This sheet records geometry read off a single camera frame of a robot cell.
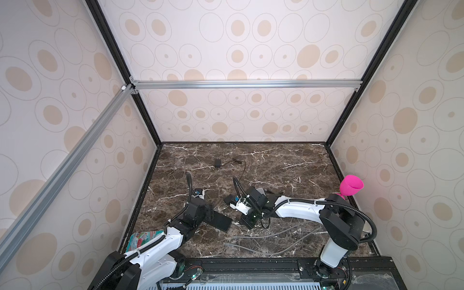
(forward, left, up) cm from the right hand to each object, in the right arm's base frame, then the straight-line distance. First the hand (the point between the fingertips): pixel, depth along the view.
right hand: (241, 221), depth 85 cm
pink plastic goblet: (+10, -50, +14) cm, 52 cm away
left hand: (+8, +14, +4) cm, 16 cm away
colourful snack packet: (-8, +46, +2) cm, 47 cm away
